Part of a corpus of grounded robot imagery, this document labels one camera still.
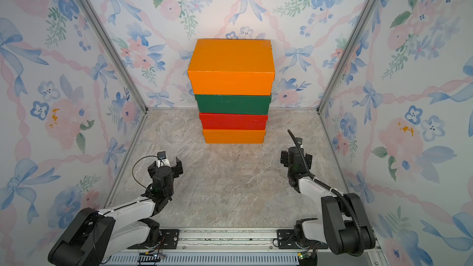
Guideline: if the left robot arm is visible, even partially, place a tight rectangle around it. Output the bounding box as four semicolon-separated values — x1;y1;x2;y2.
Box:
48;151;184;266

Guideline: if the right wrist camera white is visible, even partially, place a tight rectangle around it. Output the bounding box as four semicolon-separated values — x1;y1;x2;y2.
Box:
295;137;303;149

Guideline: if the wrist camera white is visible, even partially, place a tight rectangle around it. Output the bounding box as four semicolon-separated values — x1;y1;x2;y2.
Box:
295;137;303;149
156;151;171;167

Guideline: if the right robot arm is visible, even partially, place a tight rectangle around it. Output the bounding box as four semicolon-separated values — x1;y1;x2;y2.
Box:
278;146;376;256

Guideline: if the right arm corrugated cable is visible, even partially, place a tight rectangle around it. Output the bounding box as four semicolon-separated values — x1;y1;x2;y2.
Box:
287;129;367;256

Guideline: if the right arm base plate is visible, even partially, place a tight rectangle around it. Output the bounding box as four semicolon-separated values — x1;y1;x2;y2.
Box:
275;229;328;251

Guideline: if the red shoebox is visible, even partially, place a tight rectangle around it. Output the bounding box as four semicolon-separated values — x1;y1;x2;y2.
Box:
199;113;268;130

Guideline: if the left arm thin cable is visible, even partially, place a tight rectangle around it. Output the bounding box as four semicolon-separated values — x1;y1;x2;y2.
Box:
132;154;160;193

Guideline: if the green shoebox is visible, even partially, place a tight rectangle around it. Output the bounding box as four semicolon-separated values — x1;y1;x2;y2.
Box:
195;94;272;115

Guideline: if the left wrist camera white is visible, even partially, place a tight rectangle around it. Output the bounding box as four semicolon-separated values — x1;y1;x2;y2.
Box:
156;151;171;167

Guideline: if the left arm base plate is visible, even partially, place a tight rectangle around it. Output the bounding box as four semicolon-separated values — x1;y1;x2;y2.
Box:
128;229;180;250

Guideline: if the corner aluminium post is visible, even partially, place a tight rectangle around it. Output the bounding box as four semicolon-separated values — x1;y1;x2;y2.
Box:
317;0;379;115
78;0;149;113

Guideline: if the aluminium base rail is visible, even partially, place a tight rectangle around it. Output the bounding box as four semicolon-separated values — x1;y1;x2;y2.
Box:
101;228;388;266

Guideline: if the orange shoebox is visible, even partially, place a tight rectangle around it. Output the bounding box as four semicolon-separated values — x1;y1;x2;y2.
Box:
203;129;266;144
187;39;275;96

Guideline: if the left corner aluminium post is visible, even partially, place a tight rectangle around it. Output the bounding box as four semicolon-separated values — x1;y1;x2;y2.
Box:
78;0;149;113

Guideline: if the right corner aluminium post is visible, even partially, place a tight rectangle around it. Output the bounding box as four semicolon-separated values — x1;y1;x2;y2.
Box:
317;0;379;115

